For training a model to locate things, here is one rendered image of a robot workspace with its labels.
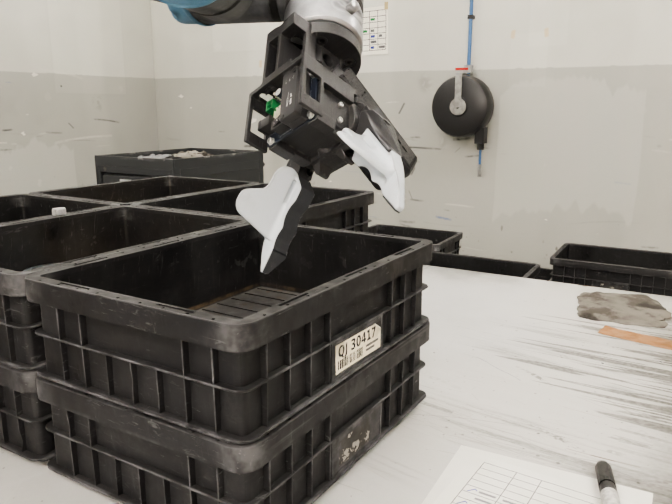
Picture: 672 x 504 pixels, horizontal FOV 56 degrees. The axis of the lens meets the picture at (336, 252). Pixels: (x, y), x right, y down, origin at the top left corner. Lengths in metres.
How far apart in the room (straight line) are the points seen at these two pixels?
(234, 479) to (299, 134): 0.31
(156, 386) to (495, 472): 0.39
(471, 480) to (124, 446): 0.37
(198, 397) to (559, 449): 0.45
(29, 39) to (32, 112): 0.47
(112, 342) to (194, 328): 0.13
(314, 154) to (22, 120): 4.27
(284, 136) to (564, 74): 3.52
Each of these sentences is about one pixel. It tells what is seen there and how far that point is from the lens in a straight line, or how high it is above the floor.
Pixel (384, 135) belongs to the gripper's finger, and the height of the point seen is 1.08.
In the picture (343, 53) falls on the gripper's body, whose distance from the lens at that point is 0.60.
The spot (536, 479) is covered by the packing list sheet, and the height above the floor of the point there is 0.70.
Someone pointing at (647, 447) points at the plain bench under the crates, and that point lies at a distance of 0.89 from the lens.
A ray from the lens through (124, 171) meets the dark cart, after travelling 2.80.
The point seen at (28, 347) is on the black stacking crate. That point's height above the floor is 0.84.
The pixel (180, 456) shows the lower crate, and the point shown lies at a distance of 0.64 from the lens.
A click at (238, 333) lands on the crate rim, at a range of 0.53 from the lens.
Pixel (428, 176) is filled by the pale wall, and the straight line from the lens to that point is 4.23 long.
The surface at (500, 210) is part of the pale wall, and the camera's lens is 4.10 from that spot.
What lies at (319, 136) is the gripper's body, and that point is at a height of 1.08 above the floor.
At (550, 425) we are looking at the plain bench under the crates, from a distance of 0.90.
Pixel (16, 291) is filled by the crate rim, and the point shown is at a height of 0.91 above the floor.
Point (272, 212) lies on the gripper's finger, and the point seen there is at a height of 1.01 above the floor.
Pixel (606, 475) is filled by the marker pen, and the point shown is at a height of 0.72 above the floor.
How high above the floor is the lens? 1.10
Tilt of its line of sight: 13 degrees down
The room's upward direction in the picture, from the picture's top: straight up
